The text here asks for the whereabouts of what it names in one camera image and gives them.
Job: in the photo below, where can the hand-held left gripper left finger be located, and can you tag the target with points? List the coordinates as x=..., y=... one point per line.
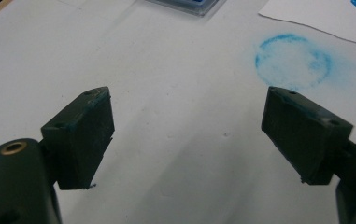
x=82, y=140

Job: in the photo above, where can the large white board sheet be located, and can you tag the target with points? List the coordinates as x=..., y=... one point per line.
x=166, y=77

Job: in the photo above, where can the blue ink pad clear lid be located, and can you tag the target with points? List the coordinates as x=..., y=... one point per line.
x=194, y=7

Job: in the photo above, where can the clear plastic cap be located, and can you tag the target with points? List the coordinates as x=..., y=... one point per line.
x=261, y=59

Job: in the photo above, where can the small white paper sheet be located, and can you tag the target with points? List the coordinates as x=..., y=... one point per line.
x=322, y=18

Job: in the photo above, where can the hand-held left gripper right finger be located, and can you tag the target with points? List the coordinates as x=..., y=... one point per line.
x=303, y=137

